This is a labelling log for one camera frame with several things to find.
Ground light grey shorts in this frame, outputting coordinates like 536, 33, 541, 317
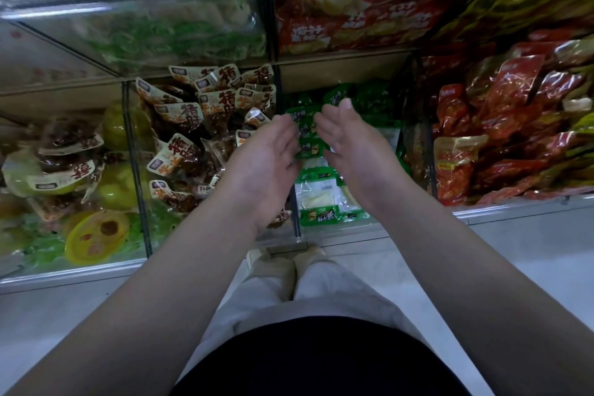
176, 259, 430, 383

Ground pile of green bamboo packets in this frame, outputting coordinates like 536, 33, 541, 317
286, 80, 415, 227

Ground person's right forearm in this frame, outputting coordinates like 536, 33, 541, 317
371, 182, 594, 396

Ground pile of brown snack packets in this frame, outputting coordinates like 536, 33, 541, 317
134, 63, 295, 231

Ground long green vegetable packets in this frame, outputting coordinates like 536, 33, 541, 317
0, 0, 269, 72

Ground light shoe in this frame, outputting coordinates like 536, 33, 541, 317
245, 244, 296, 279
295, 244, 330, 273

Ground person's right hand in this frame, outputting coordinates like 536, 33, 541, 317
314, 98, 411, 214

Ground red packets pile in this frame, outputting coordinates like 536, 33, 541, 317
273, 0, 458, 56

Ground black shirt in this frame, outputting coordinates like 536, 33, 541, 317
171, 317, 471, 396

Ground person's left forearm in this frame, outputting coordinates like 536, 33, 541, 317
4, 196, 280, 396

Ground pile of glossy red snacks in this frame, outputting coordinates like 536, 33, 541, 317
422, 29, 594, 209

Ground pile of jelly cups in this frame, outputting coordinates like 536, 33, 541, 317
0, 98, 154, 273

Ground person's left hand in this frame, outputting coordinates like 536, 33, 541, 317
223, 114, 304, 227

